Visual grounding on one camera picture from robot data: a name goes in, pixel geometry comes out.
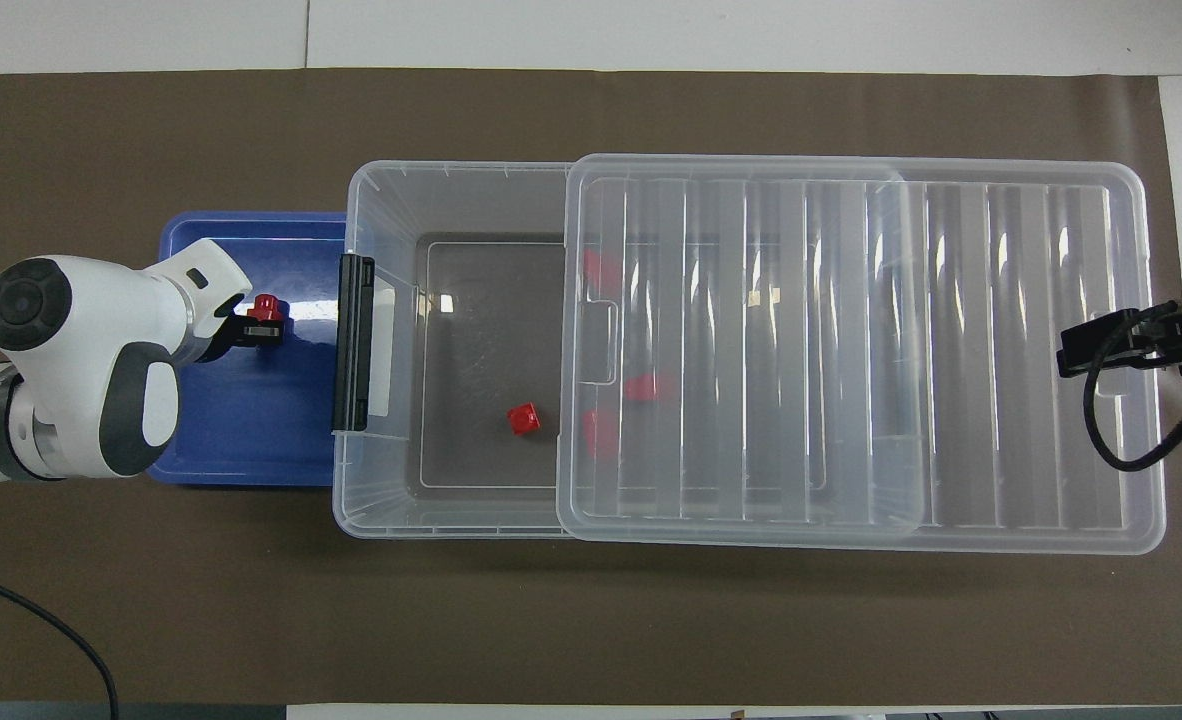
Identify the clear plastic storage box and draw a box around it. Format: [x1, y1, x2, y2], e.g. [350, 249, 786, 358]
[332, 160, 930, 542]

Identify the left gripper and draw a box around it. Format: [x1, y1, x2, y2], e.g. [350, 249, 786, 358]
[195, 311, 285, 364]

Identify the clear plastic box lid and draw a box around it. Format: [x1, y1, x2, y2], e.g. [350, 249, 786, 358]
[555, 153, 1169, 556]

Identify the blue plastic tray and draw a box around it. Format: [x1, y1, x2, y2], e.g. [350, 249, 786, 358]
[148, 210, 353, 488]

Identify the black box latch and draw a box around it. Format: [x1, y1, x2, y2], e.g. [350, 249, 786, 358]
[332, 253, 377, 435]

